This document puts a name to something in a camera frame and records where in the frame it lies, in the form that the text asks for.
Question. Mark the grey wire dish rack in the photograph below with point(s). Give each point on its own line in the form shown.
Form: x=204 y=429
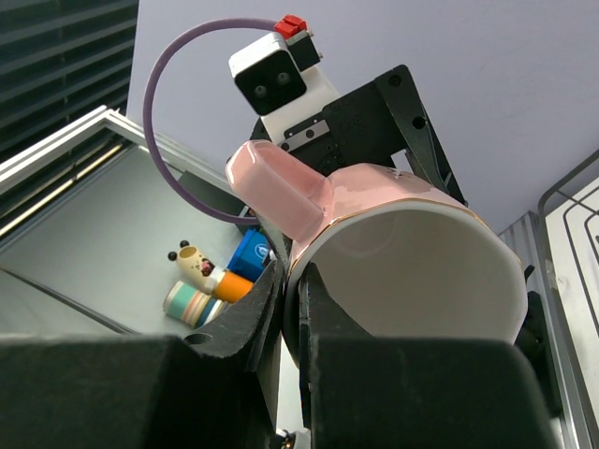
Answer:
x=568 y=213

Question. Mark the striped pastel cup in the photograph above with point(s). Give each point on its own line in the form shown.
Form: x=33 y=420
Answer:
x=191 y=306

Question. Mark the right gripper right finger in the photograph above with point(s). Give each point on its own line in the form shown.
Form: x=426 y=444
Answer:
x=368 y=392

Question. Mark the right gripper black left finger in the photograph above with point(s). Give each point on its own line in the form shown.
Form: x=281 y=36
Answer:
x=215 y=388

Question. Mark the orange toy cup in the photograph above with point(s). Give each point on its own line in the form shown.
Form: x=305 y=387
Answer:
x=232 y=287

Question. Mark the blue toy bin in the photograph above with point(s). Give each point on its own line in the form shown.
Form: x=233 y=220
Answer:
x=248 y=259

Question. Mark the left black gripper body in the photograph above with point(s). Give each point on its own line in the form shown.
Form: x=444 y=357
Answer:
x=369 y=125

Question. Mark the wooden bear doll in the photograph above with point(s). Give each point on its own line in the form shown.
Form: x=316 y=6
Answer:
x=197 y=267

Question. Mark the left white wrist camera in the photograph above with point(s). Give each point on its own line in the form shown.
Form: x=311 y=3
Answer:
x=279 y=77

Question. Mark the pink mug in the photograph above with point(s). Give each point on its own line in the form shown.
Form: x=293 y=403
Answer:
x=400 y=257

